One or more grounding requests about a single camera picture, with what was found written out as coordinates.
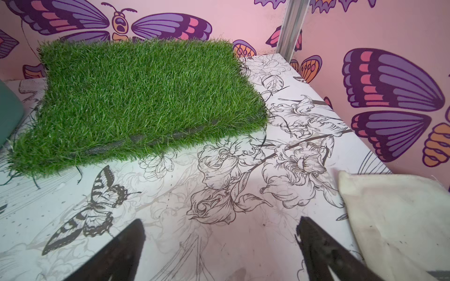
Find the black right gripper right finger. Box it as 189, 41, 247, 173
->
296, 217, 381, 281

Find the cream work glove right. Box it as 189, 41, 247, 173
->
338, 171, 450, 281

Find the green artificial grass mat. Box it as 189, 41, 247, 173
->
8, 39, 268, 177

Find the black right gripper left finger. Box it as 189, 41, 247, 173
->
66, 219, 145, 281

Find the mint green trash bin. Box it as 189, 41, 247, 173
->
0, 81, 25, 147

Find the aluminium frame post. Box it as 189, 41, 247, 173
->
275, 0, 309, 62

